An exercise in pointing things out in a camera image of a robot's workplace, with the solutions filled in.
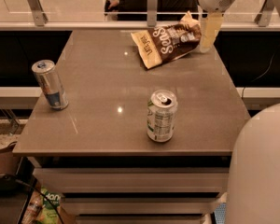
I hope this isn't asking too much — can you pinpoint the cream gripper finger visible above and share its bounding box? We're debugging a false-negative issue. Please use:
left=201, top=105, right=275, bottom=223
left=199, top=12, right=223, bottom=53

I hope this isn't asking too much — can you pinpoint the blue perforated box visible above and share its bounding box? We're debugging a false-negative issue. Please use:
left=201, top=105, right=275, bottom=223
left=214, top=203, right=226, bottom=224

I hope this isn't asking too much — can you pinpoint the person in dark shirt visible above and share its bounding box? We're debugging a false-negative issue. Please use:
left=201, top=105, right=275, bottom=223
left=107, top=0, right=198, bottom=21

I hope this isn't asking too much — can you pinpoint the silver blue redbull can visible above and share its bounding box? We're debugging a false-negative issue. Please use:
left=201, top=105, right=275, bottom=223
left=32, top=60, right=68, bottom=110

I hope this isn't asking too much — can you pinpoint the plastic bottle on floor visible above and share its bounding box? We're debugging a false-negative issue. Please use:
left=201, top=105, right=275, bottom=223
left=21, top=197, right=42, bottom=224

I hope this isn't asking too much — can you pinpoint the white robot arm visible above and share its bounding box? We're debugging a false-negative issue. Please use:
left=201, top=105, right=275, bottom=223
left=198, top=0, right=280, bottom=224

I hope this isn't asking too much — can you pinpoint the metal glass railing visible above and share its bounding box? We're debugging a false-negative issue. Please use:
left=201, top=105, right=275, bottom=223
left=0, top=0, right=280, bottom=32

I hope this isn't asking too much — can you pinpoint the brown bag on floor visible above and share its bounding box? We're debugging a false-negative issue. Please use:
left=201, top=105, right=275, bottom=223
left=0, top=142, right=21, bottom=175

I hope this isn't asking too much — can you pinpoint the brown chip bag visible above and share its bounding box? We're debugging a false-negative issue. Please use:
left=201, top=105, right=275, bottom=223
left=132, top=12, right=202, bottom=69

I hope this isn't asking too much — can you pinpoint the white green soda can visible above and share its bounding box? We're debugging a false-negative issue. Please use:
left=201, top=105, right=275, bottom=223
left=147, top=90, right=178, bottom=142

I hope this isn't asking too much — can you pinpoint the green snack bag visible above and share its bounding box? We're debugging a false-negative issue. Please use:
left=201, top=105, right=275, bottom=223
left=36, top=187, right=61, bottom=224

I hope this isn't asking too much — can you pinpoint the grey drawer cabinet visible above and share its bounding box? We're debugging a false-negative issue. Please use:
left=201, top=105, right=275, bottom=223
left=14, top=30, right=248, bottom=224

